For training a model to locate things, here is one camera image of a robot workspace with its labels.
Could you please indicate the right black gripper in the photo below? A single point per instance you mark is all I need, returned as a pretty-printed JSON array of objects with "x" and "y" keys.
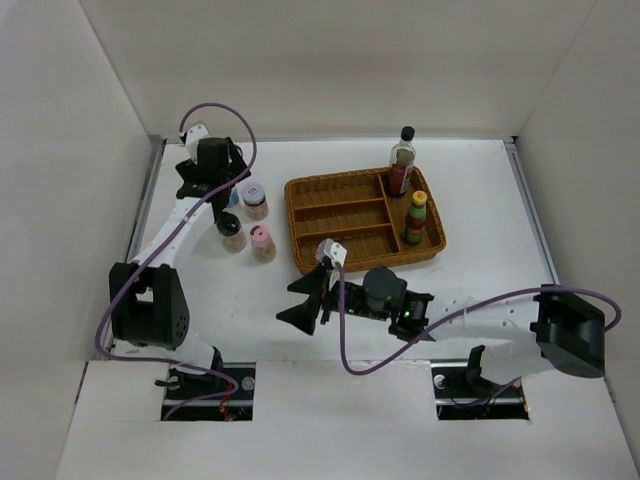
[{"x": 304, "y": 315}]

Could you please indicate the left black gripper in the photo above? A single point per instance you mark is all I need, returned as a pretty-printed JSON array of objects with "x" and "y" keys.
[{"x": 188, "y": 170}]

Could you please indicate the silver-lid blue-label jar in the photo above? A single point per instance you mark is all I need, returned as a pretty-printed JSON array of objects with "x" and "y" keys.
[{"x": 234, "y": 197}]

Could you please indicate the pink-cap spice shaker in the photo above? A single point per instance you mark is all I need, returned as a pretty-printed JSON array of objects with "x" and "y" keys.
[{"x": 263, "y": 247}]

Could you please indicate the black-cap spice shaker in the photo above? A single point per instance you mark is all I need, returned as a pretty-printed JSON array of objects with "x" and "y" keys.
[{"x": 231, "y": 231}]

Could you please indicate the green-label yellow-cap sauce bottle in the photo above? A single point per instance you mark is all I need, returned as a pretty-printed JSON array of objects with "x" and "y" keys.
[{"x": 415, "y": 219}]

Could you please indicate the tall red-label sauce bottle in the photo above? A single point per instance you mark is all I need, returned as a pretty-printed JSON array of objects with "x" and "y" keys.
[{"x": 401, "y": 163}]

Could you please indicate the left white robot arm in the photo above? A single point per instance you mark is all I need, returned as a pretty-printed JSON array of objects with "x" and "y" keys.
[{"x": 150, "y": 308}]

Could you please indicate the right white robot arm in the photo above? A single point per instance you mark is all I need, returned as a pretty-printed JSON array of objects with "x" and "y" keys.
[{"x": 520, "y": 333}]

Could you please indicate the red-white-lid spice jar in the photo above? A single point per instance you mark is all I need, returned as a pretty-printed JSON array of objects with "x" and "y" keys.
[{"x": 254, "y": 198}]

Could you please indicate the brown wicker divided tray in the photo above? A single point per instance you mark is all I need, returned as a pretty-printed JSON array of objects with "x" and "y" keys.
[{"x": 354, "y": 209}]

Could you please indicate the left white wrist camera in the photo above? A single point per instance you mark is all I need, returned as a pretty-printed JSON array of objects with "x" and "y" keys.
[{"x": 192, "y": 137}]

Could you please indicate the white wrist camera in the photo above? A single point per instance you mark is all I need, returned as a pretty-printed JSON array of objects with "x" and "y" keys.
[
  {"x": 332, "y": 251},
  {"x": 192, "y": 137}
]

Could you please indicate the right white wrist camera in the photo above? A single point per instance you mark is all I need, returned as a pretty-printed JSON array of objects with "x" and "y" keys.
[{"x": 332, "y": 251}]

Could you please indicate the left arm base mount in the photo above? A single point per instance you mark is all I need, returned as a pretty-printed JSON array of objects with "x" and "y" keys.
[{"x": 191, "y": 397}]

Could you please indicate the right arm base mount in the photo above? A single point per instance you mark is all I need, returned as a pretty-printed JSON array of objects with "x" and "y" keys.
[{"x": 461, "y": 394}]

